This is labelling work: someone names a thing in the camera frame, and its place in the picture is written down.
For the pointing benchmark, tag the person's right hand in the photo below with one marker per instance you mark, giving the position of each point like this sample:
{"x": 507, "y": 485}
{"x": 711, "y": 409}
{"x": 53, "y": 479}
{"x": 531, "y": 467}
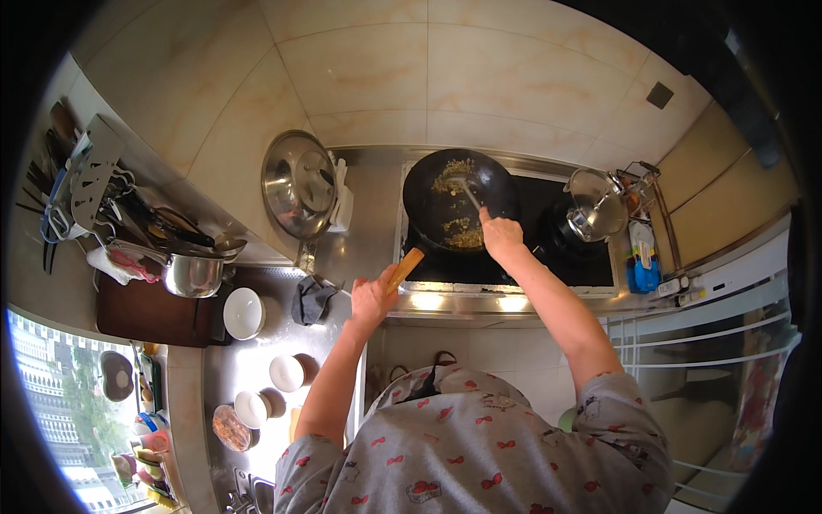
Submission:
{"x": 502, "y": 236}

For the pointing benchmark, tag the person's left hand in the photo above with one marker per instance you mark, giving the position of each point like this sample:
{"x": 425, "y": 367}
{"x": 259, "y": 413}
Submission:
{"x": 369, "y": 299}

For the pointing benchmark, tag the person's right fingers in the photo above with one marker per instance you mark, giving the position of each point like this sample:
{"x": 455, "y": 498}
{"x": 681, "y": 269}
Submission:
{"x": 484, "y": 216}

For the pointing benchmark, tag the person's left fingers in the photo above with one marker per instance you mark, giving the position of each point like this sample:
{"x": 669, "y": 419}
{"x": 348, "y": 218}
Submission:
{"x": 387, "y": 277}

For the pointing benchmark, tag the steel spatula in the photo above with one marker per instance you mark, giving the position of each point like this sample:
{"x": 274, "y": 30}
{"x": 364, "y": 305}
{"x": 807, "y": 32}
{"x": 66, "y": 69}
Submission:
{"x": 467, "y": 193}

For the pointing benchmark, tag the chopped food in wok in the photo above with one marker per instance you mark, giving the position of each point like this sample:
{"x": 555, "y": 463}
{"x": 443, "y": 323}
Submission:
{"x": 453, "y": 168}

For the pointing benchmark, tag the dark grey cloth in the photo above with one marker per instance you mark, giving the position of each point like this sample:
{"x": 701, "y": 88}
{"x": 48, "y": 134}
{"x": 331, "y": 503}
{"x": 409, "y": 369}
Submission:
{"x": 311, "y": 300}

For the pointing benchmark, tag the white lid holder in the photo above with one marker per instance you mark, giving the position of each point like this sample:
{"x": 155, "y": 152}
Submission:
{"x": 342, "y": 205}

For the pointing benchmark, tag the black glass gas hob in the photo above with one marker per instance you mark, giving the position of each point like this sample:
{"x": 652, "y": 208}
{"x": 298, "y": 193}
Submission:
{"x": 578, "y": 273}

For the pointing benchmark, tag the steel pot with lid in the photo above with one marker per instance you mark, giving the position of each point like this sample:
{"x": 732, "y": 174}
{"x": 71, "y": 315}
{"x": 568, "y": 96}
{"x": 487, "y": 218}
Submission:
{"x": 594, "y": 205}

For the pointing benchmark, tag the large steel wok lid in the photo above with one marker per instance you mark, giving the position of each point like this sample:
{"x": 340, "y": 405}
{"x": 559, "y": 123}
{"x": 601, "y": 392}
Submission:
{"x": 296, "y": 183}

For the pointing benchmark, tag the large white bowl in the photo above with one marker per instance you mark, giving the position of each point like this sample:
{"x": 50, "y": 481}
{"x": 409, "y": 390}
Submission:
{"x": 243, "y": 313}

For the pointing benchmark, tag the person's body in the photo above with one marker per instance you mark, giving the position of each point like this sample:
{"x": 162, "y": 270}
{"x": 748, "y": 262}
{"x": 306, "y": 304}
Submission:
{"x": 475, "y": 443}

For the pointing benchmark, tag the steel saucepan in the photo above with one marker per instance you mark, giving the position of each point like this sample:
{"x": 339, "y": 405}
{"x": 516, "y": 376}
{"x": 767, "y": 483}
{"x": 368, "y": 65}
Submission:
{"x": 191, "y": 275}

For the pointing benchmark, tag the glass bowl with food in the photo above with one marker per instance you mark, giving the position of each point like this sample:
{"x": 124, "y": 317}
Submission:
{"x": 231, "y": 428}

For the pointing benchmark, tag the dark wooden cutting board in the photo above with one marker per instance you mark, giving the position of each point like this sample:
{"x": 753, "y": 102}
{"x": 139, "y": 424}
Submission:
{"x": 151, "y": 315}

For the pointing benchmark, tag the steel sink faucet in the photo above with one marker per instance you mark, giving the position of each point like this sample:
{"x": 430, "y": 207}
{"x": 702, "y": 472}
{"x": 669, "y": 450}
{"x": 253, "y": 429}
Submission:
{"x": 247, "y": 495}

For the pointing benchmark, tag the white and pink cloth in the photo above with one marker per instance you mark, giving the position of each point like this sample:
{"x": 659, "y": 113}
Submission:
{"x": 119, "y": 265}

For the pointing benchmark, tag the white appliance with rails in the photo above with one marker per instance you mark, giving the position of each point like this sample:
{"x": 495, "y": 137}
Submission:
{"x": 719, "y": 360}

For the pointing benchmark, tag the windowsill clutter of kitchen items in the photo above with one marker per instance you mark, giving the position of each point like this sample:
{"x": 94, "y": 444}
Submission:
{"x": 138, "y": 417}

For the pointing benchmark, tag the dark square wall outlet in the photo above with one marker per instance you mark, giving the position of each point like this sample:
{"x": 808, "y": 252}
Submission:
{"x": 659, "y": 95}

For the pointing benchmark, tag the wall rack of kitchen utensils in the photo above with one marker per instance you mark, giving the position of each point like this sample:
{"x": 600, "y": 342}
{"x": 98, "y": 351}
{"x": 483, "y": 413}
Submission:
{"x": 96, "y": 173}

